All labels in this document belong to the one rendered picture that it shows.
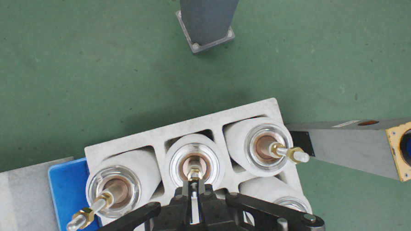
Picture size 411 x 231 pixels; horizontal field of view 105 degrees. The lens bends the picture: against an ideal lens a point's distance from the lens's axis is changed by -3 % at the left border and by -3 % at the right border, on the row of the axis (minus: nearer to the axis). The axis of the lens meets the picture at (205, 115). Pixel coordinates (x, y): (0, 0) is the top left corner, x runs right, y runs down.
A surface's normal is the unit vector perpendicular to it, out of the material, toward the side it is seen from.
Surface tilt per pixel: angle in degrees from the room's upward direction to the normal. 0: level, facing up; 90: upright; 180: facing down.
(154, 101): 0
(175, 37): 0
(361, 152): 90
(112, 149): 0
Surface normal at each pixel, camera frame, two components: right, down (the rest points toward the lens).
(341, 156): -0.96, 0.26
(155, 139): 0.07, -0.07
